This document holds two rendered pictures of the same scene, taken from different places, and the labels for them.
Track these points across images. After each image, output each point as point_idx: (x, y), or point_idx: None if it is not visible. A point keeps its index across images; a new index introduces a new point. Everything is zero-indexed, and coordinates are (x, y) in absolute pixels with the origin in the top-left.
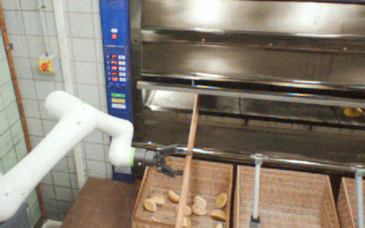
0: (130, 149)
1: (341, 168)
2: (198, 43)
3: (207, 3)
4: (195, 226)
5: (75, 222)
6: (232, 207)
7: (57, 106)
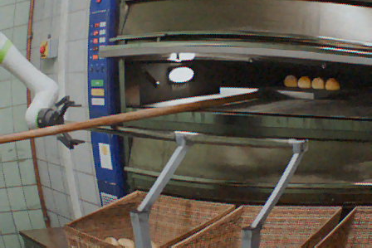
0: (41, 107)
1: (278, 142)
2: None
3: None
4: None
5: (35, 233)
6: None
7: None
